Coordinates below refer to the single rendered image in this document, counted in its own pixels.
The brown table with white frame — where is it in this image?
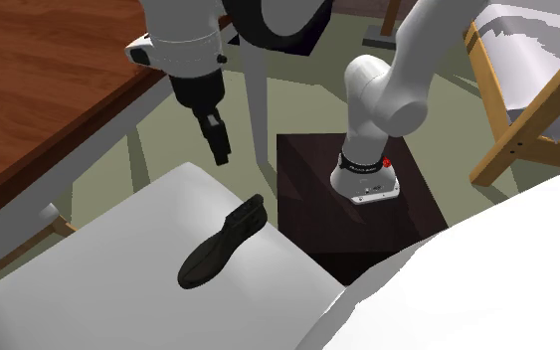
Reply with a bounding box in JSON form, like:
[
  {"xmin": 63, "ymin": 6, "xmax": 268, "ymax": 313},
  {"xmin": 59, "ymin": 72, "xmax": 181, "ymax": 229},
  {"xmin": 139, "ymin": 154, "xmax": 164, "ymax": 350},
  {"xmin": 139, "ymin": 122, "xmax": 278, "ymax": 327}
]
[{"xmin": 0, "ymin": 0, "xmax": 281, "ymax": 293}]

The wooden post on grey base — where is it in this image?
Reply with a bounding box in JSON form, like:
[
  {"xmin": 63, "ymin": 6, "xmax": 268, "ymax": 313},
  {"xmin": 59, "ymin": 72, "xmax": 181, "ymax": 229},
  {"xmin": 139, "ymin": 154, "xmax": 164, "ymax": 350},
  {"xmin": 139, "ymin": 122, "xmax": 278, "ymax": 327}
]
[{"xmin": 361, "ymin": 0, "xmax": 404, "ymax": 51}]

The dark robot stand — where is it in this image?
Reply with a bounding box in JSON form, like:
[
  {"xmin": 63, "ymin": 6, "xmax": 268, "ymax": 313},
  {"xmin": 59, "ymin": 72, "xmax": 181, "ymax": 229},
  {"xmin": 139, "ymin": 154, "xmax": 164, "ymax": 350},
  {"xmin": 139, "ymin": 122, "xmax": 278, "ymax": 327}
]
[{"xmin": 276, "ymin": 132, "xmax": 450, "ymax": 287}]

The wooden chair with white cushion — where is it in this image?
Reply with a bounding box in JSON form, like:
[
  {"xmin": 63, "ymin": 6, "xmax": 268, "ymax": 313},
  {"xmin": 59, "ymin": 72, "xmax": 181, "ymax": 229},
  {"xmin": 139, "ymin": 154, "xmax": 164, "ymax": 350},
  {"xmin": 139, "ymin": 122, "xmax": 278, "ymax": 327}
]
[{"xmin": 463, "ymin": 0, "xmax": 560, "ymax": 189}]

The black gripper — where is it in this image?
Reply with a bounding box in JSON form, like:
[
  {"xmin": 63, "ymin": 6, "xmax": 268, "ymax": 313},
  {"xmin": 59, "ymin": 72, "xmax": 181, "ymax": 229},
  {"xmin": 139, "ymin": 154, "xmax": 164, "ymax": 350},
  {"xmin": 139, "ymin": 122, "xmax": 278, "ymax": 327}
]
[{"xmin": 168, "ymin": 69, "xmax": 233, "ymax": 167}]

